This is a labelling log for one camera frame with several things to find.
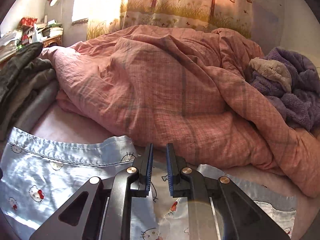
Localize carved wooden desk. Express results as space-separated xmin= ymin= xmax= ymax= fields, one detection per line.
xmin=0 ymin=35 xmax=62 ymax=69

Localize dark folded clothes pile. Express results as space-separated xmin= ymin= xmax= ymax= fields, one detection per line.
xmin=1 ymin=42 xmax=59 ymax=141

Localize purple fleece blanket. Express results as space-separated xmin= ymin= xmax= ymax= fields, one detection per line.
xmin=249 ymin=47 xmax=319 ymax=131

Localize pink checked quilt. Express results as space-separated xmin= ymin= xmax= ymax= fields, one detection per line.
xmin=41 ymin=25 xmax=319 ymax=197

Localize stack of books and papers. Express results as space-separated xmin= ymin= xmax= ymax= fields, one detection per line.
xmin=1 ymin=20 xmax=64 ymax=59

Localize tree print curtain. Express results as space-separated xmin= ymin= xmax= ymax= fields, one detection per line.
xmin=87 ymin=0 xmax=253 ymax=39

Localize red box on desk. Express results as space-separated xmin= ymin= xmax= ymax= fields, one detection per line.
xmin=19 ymin=17 xmax=37 ymax=27

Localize light blue Hello Kitty pants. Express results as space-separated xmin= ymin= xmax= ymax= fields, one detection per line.
xmin=1 ymin=128 xmax=296 ymax=239

